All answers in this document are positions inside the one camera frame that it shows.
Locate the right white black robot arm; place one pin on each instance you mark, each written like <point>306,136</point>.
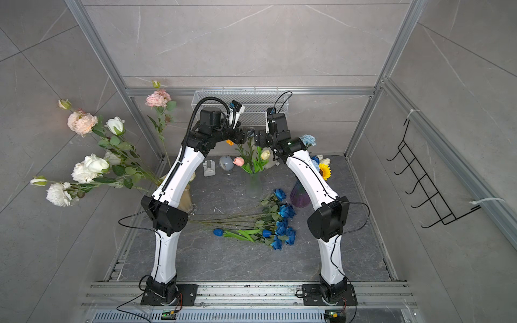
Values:
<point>330,210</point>

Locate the white rose centre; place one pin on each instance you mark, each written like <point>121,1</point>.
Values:
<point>90,168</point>

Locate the blue tulip pile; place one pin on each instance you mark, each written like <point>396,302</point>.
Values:
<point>266,233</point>

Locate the clear green glass vase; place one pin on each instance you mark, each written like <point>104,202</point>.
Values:
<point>253,185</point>

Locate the small white rose left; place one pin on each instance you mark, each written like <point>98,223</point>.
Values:
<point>58,194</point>

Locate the blue rose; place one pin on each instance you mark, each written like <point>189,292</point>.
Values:
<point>290,236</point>
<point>274,242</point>

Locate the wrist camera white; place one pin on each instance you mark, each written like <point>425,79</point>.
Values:
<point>276,122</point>
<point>236,109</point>

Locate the light blue carnation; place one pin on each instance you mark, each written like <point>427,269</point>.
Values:
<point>308,140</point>

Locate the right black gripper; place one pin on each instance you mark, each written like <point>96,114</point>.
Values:
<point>261,138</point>

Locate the metal base rail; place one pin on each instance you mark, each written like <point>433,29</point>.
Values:
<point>389,301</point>

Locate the small grey round vase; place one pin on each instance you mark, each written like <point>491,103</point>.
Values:
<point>226,163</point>

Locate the yellow sunflower purple vase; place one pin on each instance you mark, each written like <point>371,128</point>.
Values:
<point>324,171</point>

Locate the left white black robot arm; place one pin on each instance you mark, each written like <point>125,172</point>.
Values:
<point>208,127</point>

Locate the yellow wavy glass vase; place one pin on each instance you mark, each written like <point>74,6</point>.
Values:
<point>186,203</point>

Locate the small white plastic bracket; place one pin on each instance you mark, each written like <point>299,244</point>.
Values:
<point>209,168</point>

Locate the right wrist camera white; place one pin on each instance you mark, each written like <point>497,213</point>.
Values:
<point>276,122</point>

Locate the purple glass vase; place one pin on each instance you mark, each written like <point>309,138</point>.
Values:
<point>298,196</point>

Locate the blue rose picked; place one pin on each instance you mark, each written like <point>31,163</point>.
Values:
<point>277,197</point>
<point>277,227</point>
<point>274,211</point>

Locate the cream tulip middle vase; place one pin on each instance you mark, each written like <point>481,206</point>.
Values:
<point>266,153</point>

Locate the pink tulip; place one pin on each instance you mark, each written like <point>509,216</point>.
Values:
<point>239,161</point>

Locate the pink rose middle left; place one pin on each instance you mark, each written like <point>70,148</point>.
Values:
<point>160,98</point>

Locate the white rose tall stem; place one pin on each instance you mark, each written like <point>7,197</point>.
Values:
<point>116,126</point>

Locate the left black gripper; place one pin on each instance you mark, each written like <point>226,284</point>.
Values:
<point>237,136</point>

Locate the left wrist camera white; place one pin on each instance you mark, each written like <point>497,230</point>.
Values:
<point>236,109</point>

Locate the peach rose pair top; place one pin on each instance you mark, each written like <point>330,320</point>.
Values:
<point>82,123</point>

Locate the black wire hook rack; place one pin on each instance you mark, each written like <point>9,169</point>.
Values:
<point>423,182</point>

